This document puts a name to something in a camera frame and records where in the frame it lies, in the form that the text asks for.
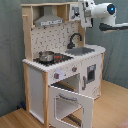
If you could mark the red right stove knob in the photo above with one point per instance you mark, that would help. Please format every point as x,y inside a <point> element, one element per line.
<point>74,69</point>

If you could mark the grey sink basin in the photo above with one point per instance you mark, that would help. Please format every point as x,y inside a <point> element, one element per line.
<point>79,51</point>

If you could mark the grey range hood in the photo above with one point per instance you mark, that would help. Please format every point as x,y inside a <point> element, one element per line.
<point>48,18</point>

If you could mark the red stove knob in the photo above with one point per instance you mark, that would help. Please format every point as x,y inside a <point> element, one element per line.
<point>56,75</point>
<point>74,69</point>

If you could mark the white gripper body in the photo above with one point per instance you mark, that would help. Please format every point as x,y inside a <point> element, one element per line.
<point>85,7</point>

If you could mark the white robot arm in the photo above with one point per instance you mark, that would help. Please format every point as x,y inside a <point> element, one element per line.
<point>105,11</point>

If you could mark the red left stove knob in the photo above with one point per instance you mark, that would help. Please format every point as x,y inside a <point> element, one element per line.
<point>56,75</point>

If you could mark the white microwave door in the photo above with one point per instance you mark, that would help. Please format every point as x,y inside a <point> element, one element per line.
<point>74,14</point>

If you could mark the white cabinet door with dispenser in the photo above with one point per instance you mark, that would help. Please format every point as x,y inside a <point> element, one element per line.
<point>90,75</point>

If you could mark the small metal pot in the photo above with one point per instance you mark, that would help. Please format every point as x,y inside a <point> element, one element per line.
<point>46,56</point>

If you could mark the white oven door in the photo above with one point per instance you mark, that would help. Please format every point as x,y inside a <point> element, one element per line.
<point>63,102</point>

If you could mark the wooden toy kitchen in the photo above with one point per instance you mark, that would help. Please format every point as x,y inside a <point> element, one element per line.
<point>39,78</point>

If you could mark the black stovetop with red burners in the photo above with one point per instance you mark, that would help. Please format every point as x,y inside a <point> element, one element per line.
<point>58,58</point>

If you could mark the black toy faucet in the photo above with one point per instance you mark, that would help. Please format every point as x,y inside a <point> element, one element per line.
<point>71,43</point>

